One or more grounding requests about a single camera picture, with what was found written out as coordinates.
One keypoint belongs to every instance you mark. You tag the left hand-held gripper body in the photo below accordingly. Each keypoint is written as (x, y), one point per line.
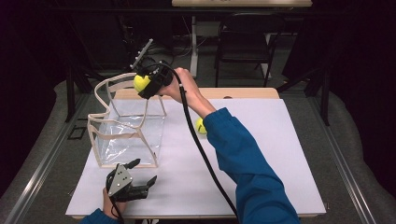
(120, 182)

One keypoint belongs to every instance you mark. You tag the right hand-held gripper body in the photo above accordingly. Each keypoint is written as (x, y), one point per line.
(158, 74)

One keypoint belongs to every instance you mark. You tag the yellow tennis ball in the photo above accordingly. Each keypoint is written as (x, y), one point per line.
(141, 83)
(200, 126)

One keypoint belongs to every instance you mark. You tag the clear plastic bag beige trim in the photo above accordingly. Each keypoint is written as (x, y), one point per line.
(124, 146)

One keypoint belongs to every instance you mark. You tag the person's right hand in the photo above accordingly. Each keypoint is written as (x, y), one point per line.
(182, 88)

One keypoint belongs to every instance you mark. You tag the person's left hand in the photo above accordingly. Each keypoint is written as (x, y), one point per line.
(107, 207)

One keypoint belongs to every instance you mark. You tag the black metal stand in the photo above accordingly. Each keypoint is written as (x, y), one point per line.
(70, 99)
(325, 102)

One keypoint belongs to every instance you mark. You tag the black folding chair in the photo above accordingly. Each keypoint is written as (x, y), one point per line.
(243, 49)

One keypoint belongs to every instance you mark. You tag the white-legged background desk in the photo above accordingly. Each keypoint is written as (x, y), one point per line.
(218, 3)

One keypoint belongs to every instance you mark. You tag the dark curtain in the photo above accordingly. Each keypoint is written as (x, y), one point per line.
(367, 93)
(25, 93)

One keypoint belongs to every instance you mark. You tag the white table sheet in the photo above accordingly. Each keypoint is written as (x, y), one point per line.
(286, 133)

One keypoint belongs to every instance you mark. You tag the aluminium floor rail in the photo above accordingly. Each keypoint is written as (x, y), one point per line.
(40, 169)
(342, 168)

